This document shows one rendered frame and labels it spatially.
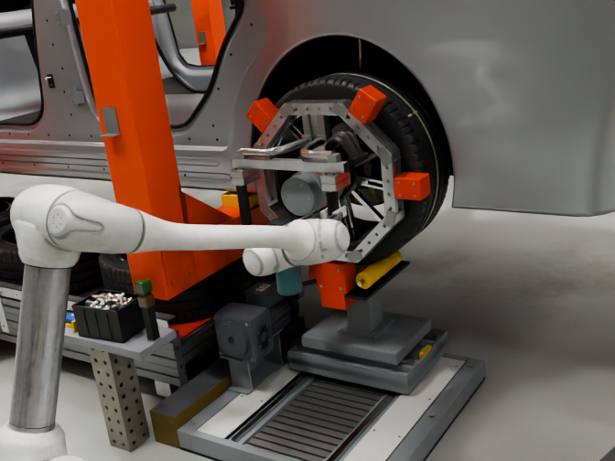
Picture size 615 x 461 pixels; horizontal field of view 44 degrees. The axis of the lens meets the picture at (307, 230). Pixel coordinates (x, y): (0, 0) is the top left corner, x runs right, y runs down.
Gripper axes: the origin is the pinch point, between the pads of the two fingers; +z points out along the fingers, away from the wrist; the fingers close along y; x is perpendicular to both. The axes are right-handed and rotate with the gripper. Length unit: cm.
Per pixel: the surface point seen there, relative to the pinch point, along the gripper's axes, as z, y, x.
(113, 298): -30, -70, -25
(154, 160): -10, -60, 17
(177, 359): -7, -70, -60
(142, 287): -31, -54, -18
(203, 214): 10, -61, -9
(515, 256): 178, -5, -83
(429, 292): 123, -29, -83
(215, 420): -15, -48, -75
